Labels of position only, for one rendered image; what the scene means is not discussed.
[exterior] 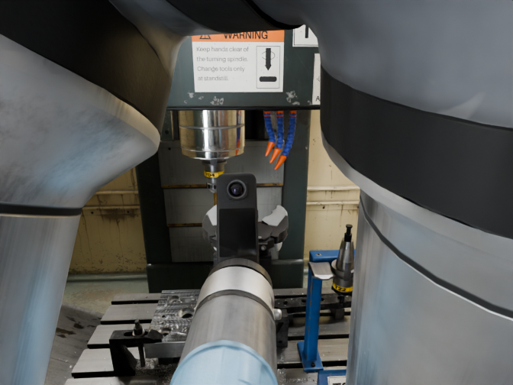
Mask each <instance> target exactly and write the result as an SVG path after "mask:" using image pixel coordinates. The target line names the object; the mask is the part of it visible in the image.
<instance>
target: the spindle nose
mask: <svg viewBox="0 0 513 385"><path fill-rule="evenodd" d="M177 112H178V123H179V143H180V147H181V152H182V154H183V155H184V156H186V157H190V158H195V159H203V160H216V159H225V158H231V157H237V156H240V155H241V154H242V153H243V152H244V151H245V144H246V140H245V124H244V123H245V110H223V111H177Z"/></svg>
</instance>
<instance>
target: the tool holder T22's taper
mask: <svg viewBox="0 0 513 385"><path fill-rule="evenodd" d="M354 262H355V257H354V244H353V239H352V241H345V240H344V238H342V241H341V244H340V249H339V252H338V256H337V260H336V267H337V268H339V269H341V270H353V269H354Z"/></svg>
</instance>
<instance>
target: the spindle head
mask: <svg viewBox="0 0 513 385"><path fill-rule="evenodd" d="M292 44H293V29H292V30H284V54H283V85H282V92H195V79H194V65H193V52H192V37H188V38H187V39H186V40H185V41H184V42H183V43H182V45H181V47H180V48H179V52H178V56H177V59H176V66H175V69H174V74H173V82H172V86H171V91H170V94H169V98H168V102H167V107H166V111H223V110H320V105H312V96H313V81H314V66H315V53H319V49H318V47H293V46H292Z"/></svg>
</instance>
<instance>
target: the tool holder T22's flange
mask: <svg viewBox="0 0 513 385"><path fill-rule="evenodd" d="M331 269H332V271H333V272H334V274H335V276H336V277H334V279H335V280H338V281H340V282H343V281H344V280H349V281H350V282H353V272H354V269H353V270H341V269H339V268H337V267H336V260H334V261H332V263H331Z"/></svg>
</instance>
